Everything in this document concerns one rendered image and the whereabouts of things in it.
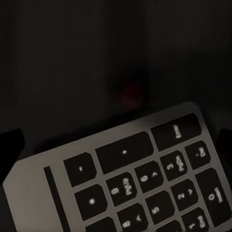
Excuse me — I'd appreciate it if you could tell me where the keyboard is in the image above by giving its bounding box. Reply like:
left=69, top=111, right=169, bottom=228
left=3, top=101, right=232, bottom=232

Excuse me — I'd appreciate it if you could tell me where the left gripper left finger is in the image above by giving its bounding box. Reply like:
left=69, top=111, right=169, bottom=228
left=0, top=129, right=25, bottom=187

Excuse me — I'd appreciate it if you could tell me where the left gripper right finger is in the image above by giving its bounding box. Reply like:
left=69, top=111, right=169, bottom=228
left=217, top=128, right=232, bottom=167

